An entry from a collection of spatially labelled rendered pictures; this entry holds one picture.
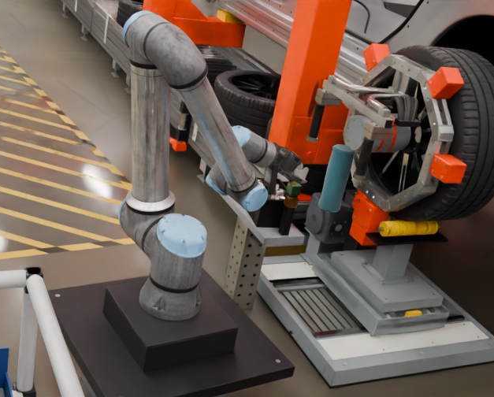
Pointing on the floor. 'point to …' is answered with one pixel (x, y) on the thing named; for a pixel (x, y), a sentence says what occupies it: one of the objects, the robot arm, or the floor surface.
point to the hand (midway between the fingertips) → (302, 182)
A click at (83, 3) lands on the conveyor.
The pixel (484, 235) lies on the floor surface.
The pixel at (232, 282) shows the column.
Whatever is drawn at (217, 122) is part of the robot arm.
